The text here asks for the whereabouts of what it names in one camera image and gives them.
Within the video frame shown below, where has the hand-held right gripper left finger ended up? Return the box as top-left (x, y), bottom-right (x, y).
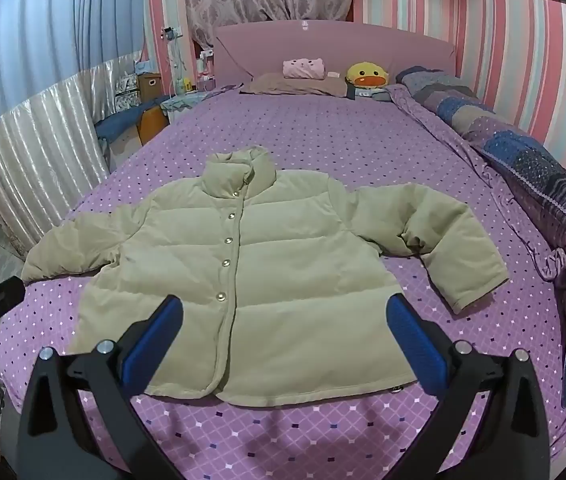
top-left (17, 295), bottom-right (184, 480)

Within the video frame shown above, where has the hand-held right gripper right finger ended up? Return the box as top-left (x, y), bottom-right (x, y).
top-left (386, 293), bottom-right (552, 480)

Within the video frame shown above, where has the beige puffer jacket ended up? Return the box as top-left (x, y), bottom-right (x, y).
top-left (21, 145), bottom-right (510, 408)

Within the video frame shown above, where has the silver pleated curtain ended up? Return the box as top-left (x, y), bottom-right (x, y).
top-left (0, 50), bottom-right (144, 257)

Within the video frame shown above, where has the blue cloth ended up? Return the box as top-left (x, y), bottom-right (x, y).
top-left (95, 102), bottom-right (164, 142)

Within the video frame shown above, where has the blue patchwork quilt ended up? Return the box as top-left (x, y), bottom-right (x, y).
top-left (395, 66), bottom-right (566, 407)

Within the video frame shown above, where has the orange chair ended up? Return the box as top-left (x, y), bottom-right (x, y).
top-left (138, 105), bottom-right (169, 144)

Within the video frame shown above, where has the nightstand with cloth cover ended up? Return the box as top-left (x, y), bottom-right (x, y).
top-left (160, 91), bottom-right (210, 124)

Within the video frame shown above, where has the bed with purple dotted sheet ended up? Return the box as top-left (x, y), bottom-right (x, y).
top-left (0, 20), bottom-right (566, 480)

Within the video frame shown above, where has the floral bag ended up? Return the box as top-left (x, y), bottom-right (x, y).
top-left (113, 75), bottom-right (140, 107)

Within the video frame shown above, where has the brown storage box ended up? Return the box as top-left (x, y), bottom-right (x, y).
top-left (137, 72), bottom-right (164, 104)

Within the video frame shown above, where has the yellow duck plush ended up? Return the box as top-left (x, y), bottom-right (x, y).
top-left (346, 61), bottom-right (390, 89)

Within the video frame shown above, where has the brown pillow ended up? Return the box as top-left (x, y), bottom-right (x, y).
top-left (239, 72), bottom-right (351, 99)

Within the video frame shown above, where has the pink folded plush blanket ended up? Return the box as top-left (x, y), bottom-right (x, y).
top-left (283, 57), bottom-right (325, 81)

